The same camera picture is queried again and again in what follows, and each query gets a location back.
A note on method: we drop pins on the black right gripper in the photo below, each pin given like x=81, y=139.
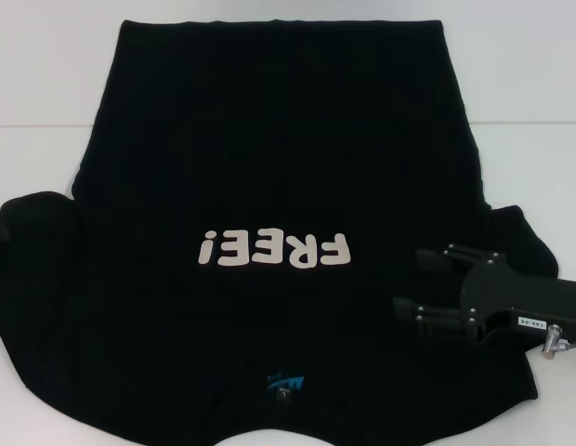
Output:
x=501, y=295

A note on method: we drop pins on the black shirt with FREE print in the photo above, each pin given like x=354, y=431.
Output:
x=278, y=139

